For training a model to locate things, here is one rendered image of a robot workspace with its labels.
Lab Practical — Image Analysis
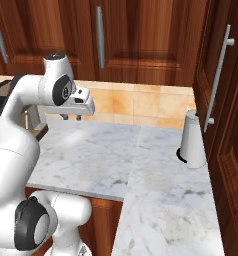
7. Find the white tapered canister black base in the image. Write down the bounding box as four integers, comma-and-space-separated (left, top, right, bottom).
176, 109, 208, 170

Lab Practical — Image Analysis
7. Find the tall wooden cupboard door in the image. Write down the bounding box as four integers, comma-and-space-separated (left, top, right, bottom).
192, 0, 238, 161

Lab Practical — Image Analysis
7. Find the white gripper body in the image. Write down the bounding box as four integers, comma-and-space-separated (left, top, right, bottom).
40, 97, 96, 117

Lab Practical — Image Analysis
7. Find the wooden panelled cupboard door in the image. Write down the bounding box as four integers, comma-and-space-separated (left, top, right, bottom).
209, 63, 238, 256

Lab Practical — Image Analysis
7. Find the long grey cupboard handle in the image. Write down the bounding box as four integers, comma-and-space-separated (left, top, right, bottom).
203, 24, 236, 134

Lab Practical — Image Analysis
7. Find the wooden wall cupboard door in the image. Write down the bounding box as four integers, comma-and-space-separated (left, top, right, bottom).
0, 0, 91, 81
89, 0, 209, 88

